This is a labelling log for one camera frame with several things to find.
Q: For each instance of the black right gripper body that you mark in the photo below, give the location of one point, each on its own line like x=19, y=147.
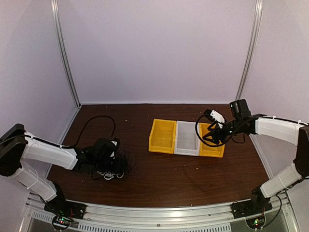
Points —
x=223, y=137

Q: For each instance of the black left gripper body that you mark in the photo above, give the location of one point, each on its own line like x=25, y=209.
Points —
x=100, y=162

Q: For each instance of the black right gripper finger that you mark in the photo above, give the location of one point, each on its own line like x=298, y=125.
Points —
x=213, y=126
x=212, y=138

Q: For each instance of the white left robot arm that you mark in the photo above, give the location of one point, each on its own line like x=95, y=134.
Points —
x=17, y=145

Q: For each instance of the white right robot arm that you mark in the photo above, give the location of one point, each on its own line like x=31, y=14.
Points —
x=283, y=145

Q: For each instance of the yellow bin right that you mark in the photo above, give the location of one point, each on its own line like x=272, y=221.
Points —
x=207, y=151

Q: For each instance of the yellow bin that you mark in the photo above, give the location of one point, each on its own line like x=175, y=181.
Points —
x=207, y=151
x=162, y=136

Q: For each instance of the white plastic bin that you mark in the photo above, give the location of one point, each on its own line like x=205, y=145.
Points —
x=186, y=140

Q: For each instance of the yellow bin left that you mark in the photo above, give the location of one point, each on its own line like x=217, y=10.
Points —
x=162, y=136

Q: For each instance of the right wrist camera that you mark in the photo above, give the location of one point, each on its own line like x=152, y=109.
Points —
x=213, y=115

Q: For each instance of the right aluminium corner post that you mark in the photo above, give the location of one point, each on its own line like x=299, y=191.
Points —
x=257, y=18

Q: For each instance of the aluminium corner post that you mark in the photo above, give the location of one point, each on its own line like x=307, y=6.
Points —
x=257, y=18
x=63, y=52

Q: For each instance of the aluminium front rail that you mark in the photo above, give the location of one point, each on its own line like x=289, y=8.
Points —
x=206, y=218

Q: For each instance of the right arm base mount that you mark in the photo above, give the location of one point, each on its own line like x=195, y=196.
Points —
x=254, y=214

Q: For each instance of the left aluminium corner post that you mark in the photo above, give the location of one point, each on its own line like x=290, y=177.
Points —
x=63, y=52

